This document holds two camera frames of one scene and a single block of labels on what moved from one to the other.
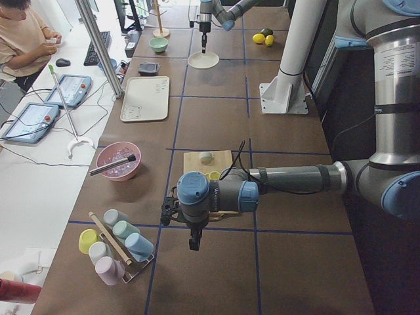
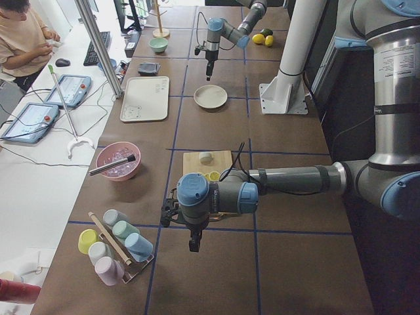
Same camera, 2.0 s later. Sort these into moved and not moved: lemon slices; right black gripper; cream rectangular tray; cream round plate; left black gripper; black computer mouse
Moved: right black gripper; cream round plate
Not moved: black computer mouse; lemon slices; cream rectangular tray; left black gripper
